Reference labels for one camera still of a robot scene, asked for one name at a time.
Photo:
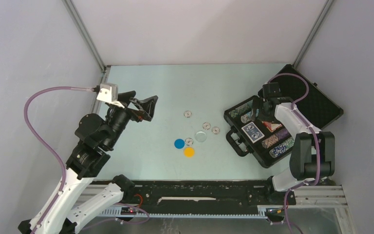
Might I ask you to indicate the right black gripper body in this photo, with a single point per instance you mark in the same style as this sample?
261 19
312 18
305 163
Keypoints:
260 103

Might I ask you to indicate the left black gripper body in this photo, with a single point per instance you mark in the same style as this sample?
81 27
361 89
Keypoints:
120 117

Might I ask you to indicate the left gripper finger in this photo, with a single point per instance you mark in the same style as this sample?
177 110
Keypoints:
146 107
126 97

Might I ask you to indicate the white poker chip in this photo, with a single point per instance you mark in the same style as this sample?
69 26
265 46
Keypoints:
187 114
189 142
206 126
215 130

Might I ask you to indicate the clear dealer button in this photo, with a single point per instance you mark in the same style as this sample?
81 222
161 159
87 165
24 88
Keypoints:
200 136

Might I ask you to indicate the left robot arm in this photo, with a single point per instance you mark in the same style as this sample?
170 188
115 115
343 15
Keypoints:
97 137

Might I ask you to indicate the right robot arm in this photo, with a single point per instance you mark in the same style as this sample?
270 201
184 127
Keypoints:
313 153

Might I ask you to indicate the red card deck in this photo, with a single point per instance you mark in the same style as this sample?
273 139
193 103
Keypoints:
272 127

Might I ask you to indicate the green chip row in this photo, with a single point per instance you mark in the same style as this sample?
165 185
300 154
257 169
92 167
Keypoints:
238 112

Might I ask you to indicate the purple chip row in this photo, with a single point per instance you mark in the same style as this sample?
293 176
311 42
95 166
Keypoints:
282 134

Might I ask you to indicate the blue card deck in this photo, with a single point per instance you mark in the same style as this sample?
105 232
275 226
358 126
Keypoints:
253 132

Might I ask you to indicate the black poker case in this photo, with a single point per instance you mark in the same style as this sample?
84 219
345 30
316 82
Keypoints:
313 104

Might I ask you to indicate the brown chip row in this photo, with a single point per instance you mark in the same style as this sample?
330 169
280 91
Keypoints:
270 141

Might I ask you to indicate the blue disc chip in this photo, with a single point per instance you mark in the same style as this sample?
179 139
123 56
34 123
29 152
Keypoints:
179 143

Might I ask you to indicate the blue chip row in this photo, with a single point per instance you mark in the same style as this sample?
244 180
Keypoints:
280 150

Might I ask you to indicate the yellow disc chip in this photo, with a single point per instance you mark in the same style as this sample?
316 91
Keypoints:
189 152

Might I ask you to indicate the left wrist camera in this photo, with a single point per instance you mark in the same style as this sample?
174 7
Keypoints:
107 93

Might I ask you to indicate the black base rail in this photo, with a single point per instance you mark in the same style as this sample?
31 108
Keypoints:
206 197

